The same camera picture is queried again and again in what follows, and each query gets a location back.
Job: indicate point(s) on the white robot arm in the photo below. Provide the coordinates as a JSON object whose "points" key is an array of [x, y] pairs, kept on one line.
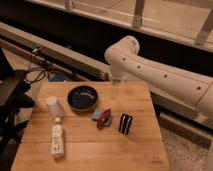
{"points": [[191, 88]]}

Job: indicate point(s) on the dark blue bowl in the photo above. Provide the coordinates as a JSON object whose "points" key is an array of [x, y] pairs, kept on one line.
{"points": [[82, 98]]}

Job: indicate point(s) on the red hair clip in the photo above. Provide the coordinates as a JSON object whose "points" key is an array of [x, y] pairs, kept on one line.
{"points": [[105, 119]]}

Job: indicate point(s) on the black white striped block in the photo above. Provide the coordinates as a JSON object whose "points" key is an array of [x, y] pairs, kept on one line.
{"points": [[125, 123]]}

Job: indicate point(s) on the blue box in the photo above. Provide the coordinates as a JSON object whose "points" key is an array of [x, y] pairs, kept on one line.
{"points": [[60, 77]]}

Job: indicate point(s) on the white tube bottle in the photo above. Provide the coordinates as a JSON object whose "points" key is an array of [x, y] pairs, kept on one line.
{"points": [[57, 141]]}

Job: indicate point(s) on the black stand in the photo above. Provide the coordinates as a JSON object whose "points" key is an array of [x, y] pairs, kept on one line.
{"points": [[13, 88]]}

